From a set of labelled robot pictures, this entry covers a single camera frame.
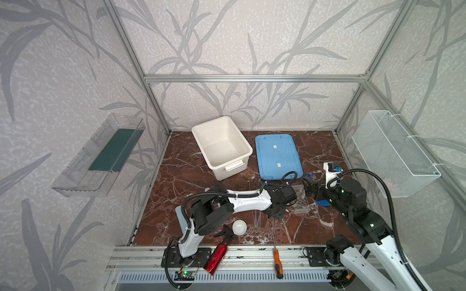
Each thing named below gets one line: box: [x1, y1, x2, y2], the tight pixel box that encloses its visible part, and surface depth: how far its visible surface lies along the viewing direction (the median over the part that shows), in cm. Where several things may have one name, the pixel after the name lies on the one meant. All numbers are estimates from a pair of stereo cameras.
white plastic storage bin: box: [191, 116, 254, 181], surface depth 106 cm
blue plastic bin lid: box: [254, 133, 303, 181], surface depth 111 cm
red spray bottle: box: [203, 242, 228, 276], surface depth 72 cm
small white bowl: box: [231, 219, 247, 236], surface depth 82 cm
